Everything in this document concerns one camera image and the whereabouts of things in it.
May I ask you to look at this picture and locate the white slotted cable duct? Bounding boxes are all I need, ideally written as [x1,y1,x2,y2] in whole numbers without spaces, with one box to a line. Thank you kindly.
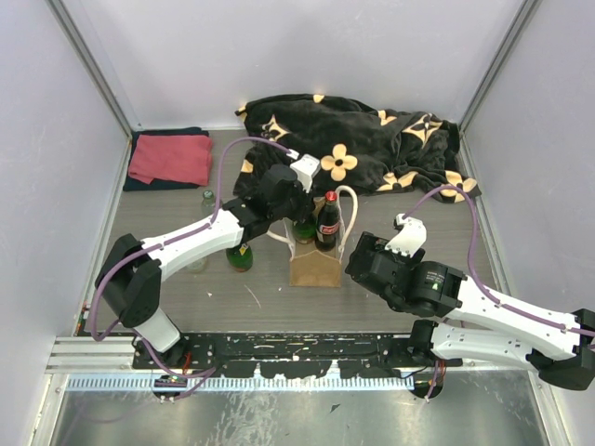
[65,374,415,393]

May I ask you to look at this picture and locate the black floral blanket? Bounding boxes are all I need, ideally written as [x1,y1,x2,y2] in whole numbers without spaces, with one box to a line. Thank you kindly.
[233,94,481,203]

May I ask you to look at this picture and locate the red folded cloth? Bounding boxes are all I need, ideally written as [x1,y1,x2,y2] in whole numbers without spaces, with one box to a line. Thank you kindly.
[128,135,213,186]

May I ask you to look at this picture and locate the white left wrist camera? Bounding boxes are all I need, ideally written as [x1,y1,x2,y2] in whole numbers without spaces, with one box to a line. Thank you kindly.
[287,150,321,193]

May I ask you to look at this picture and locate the clear glass bottle far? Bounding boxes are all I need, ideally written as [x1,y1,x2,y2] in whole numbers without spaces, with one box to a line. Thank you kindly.
[201,190,217,218]

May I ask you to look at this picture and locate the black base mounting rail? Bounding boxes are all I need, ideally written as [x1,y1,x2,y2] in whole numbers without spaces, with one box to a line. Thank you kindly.
[156,333,433,379]

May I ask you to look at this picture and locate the clear glass bottle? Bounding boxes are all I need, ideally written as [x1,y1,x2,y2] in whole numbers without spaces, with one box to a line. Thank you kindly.
[201,190,217,218]
[186,257,207,272]

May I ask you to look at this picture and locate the canvas tote bag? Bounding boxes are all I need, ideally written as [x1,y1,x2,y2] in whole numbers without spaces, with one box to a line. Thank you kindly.
[267,185,359,288]

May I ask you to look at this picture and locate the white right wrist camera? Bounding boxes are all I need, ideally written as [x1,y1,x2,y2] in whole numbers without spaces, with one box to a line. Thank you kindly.
[390,214,427,257]

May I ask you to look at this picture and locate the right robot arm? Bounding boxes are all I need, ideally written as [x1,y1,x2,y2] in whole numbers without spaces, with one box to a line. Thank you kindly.
[346,231,594,391]

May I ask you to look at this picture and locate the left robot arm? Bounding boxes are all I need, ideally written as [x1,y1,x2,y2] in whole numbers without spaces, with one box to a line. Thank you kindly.
[93,156,320,368]

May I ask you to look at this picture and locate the dark navy folded cloth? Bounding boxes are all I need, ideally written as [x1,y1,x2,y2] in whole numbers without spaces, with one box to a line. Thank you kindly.
[124,127,210,191]

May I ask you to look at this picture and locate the cola glass bottle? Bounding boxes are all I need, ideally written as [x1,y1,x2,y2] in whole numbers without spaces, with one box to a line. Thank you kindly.
[315,190,339,252]

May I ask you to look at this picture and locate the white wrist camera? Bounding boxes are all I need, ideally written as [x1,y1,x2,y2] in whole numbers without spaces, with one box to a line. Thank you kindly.
[287,150,321,193]
[390,214,427,257]

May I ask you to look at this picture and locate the green bottle yellow label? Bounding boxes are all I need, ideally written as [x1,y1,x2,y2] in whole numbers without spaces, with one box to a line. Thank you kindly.
[226,243,254,272]

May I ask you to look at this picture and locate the green bottle front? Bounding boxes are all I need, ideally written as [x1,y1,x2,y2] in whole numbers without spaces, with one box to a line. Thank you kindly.
[292,215,316,244]

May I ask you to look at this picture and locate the clear glass bottle near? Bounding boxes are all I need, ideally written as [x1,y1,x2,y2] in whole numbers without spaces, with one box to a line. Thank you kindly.
[186,257,207,272]

